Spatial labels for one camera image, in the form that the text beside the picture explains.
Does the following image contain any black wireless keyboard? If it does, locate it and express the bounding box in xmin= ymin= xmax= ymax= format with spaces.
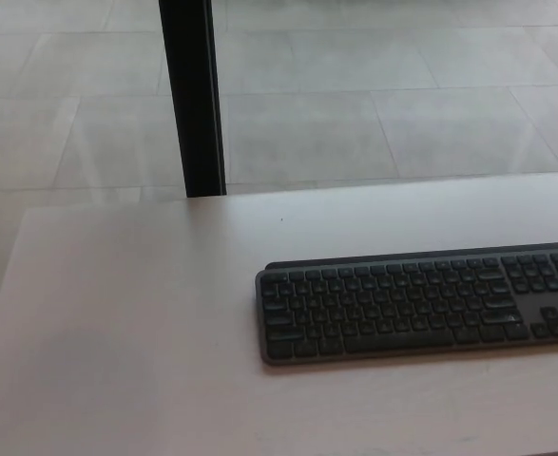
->
xmin=254 ymin=240 xmax=558 ymax=367

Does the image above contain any black vertical frame post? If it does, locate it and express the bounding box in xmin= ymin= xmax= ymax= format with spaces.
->
xmin=158 ymin=0 xmax=228 ymax=199

